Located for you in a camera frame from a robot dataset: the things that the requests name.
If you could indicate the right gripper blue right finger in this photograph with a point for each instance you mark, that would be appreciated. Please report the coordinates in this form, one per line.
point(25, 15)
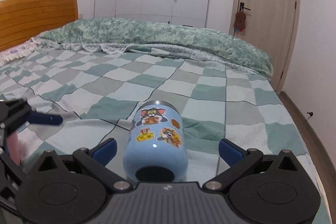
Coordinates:
point(241, 162)

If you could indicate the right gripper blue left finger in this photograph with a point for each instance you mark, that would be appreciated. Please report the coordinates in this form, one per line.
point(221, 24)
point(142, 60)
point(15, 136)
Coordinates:
point(94, 160)

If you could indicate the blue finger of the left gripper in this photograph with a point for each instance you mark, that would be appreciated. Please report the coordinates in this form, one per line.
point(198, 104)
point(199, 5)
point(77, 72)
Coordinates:
point(44, 119)

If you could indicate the blue cartoon sticker cup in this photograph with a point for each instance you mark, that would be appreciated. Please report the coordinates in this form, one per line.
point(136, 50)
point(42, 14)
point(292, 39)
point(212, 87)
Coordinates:
point(156, 150)

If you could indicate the pink cup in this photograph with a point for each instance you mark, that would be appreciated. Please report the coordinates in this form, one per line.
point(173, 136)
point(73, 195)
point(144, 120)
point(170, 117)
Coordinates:
point(13, 148)

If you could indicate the green checkered bed sheet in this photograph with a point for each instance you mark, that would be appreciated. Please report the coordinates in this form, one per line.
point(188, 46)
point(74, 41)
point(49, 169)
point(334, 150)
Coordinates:
point(97, 95)

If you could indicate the floral lace-trimmed pillow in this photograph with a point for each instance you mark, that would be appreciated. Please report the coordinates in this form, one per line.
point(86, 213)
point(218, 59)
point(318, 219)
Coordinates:
point(19, 52)

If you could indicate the orange wooden headboard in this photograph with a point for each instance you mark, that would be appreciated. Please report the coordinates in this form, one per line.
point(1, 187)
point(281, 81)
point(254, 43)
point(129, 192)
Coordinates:
point(24, 19)

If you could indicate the green floral duvet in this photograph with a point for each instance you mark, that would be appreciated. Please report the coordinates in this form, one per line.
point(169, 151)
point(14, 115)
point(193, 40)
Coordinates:
point(113, 35)

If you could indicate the beige wooden door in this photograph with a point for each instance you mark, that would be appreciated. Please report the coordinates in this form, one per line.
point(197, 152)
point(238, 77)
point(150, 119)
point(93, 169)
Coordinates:
point(271, 26)

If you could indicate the brown plush on door handle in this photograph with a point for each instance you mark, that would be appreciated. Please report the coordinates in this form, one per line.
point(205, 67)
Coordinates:
point(239, 23)

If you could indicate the black door handle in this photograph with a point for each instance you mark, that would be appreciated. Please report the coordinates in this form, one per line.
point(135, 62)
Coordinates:
point(242, 7)

